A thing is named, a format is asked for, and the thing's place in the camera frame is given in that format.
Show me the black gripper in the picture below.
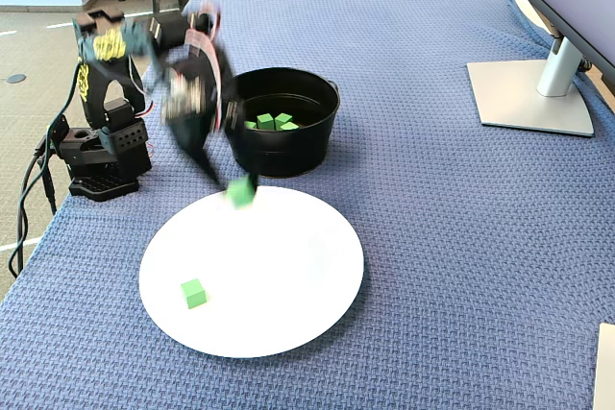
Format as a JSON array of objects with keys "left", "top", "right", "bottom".
[{"left": 161, "top": 51, "right": 261, "bottom": 196}]

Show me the white round plate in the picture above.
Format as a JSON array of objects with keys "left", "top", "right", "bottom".
[{"left": 137, "top": 185, "right": 365, "bottom": 360}]

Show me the black metal bucket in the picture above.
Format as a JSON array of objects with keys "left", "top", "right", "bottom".
[{"left": 220, "top": 66, "right": 341, "bottom": 179}]

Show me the white floor tape line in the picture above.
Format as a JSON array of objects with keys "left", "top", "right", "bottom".
[{"left": 0, "top": 235, "right": 43, "bottom": 253}]

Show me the blue woven table cloth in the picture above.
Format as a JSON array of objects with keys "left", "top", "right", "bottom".
[{"left": 0, "top": 0, "right": 615, "bottom": 410}]

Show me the silver monitor stand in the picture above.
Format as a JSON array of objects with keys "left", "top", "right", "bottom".
[{"left": 466, "top": 25, "right": 597, "bottom": 138}]

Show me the white flat sheet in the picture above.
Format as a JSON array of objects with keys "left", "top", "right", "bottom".
[{"left": 591, "top": 322, "right": 615, "bottom": 410}]

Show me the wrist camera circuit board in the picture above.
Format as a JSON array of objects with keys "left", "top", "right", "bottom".
[{"left": 162, "top": 74, "right": 215, "bottom": 122}]

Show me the thin black camera cable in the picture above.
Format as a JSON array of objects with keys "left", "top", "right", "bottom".
[{"left": 45, "top": 59, "right": 86, "bottom": 142}]

